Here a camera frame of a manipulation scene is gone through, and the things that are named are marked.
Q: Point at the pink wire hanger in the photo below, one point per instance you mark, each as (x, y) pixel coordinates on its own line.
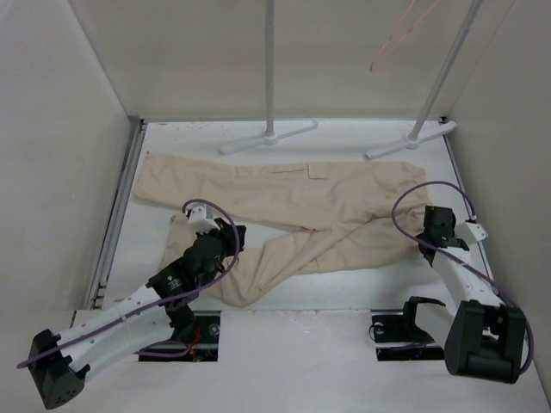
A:
(401, 32)

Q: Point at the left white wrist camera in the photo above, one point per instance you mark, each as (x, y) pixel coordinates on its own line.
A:
(201, 218)

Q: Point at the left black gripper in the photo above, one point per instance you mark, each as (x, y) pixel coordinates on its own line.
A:
(227, 234)

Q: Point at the left white rack stand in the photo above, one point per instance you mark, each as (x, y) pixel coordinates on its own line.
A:
(269, 136)

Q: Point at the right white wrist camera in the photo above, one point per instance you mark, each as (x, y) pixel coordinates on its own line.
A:
(471, 232)

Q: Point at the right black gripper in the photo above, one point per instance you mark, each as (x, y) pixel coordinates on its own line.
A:
(453, 234)

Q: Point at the white rack stand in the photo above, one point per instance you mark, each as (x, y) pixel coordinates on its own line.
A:
(269, 136)
(416, 137)

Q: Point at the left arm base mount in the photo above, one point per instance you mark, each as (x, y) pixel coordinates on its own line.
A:
(199, 344)

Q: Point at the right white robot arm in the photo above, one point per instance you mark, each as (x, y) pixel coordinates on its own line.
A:
(483, 337)

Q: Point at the metal side rail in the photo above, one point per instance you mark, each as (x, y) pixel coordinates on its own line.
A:
(101, 269)

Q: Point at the beige trousers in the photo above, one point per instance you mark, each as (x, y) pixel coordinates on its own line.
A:
(341, 216)

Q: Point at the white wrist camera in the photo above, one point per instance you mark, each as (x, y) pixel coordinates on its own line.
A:
(471, 232)
(201, 218)

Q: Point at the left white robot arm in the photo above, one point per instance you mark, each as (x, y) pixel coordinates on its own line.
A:
(61, 363)

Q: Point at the right white rack stand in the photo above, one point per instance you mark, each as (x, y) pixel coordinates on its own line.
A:
(416, 137)

